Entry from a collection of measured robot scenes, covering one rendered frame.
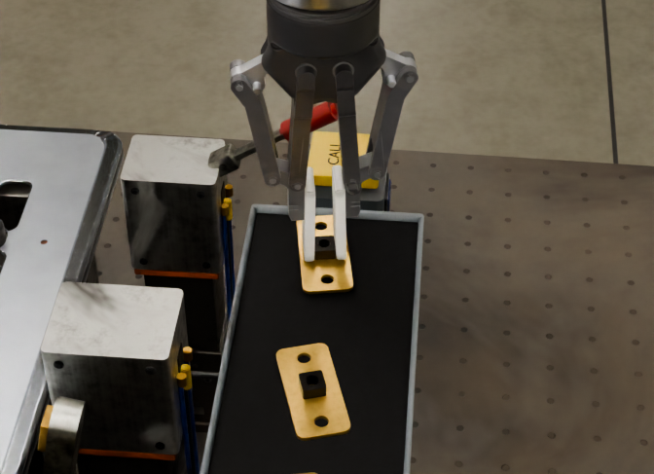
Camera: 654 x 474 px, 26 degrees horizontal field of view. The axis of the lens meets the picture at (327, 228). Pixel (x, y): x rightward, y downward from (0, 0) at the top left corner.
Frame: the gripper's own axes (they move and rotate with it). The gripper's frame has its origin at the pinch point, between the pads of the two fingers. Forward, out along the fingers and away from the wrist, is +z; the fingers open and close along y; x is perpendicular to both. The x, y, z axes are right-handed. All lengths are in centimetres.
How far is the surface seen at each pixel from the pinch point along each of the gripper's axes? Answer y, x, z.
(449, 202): -21, -58, 51
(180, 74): 18, -185, 121
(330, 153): -1.6, -13.0, 4.8
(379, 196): -5.3, -9.5, 6.8
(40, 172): 26.0, -31.8, 20.7
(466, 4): -51, -209, 121
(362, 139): -4.4, -14.6, 4.8
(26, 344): 25.6, -8.3, 20.8
